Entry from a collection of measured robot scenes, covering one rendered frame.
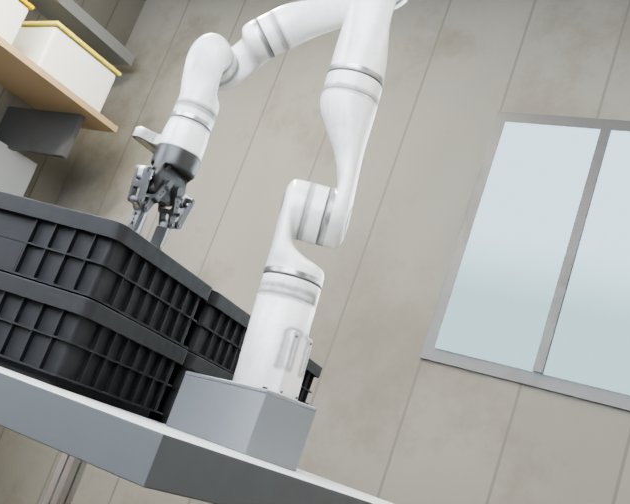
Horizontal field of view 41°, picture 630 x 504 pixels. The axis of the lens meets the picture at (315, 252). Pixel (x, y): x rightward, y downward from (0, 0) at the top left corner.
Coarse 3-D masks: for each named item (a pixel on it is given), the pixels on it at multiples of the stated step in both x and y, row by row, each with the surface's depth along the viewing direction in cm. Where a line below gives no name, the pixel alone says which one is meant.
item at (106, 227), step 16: (0, 192) 121; (16, 208) 119; (32, 208) 118; (48, 208) 117; (64, 208) 116; (64, 224) 115; (80, 224) 114; (96, 224) 114; (112, 224) 113; (128, 240) 114; (144, 240) 118; (144, 256) 118; (160, 256) 122; (176, 272) 127; (192, 288) 132; (208, 288) 136
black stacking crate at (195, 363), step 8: (184, 360) 137; (192, 360) 137; (200, 360) 139; (176, 368) 138; (184, 368) 138; (192, 368) 138; (200, 368) 140; (208, 368) 142; (216, 368) 145; (176, 376) 137; (216, 376) 146; (224, 376) 148; (232, 376) 151; (176, 384) 137; (168, 392) 137; (176, 392) 137; (168, 400) 136; (160, 408) 136; (168, 408) 136; (152, 416) 137; (160, 416) 136; (168, 416) 135
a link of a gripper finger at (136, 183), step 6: (138, 168) 130; (144, 168) 130; (150, 168) 130; (144, 174) 129; (150, 174) 130; (132, 180) 130; (138, 180) 130; (144, 180) 129; (132, 186) 130; (138, 186) 129; (144, 186) 129; (132, 192) 130; (144, 192) 130; (138, 198) 129; (144, 198) 130
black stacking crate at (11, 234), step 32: (0, 224) 120; (32, 224) 119; (0, 256) 118; (32, 256) 117; (64, 256) 114; (96, 256) 113; (128, 256) 117; (64, 288) 112; (96, 288) 112; (128, 288) 119; (160, 288) 126; (160, 320) 128; (192, 320) 136
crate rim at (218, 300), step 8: (216, 296) 140; (224, 296) 142; (216, 304) 140; (224, 304) 143; (232, 304) 145; (224, 312) 143; (232, 312) 146; (240, 312) 148; (240, 320) 149; (248, 320) 152
